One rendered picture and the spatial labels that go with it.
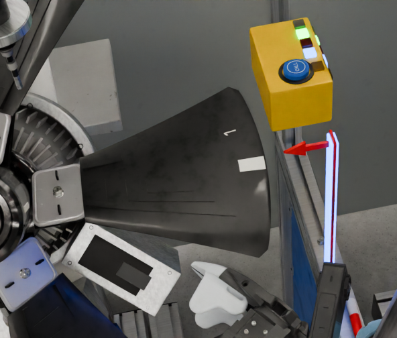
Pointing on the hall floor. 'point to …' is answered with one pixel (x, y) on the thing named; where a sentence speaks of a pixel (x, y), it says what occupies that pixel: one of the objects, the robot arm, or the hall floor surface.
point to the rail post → (284, 236)
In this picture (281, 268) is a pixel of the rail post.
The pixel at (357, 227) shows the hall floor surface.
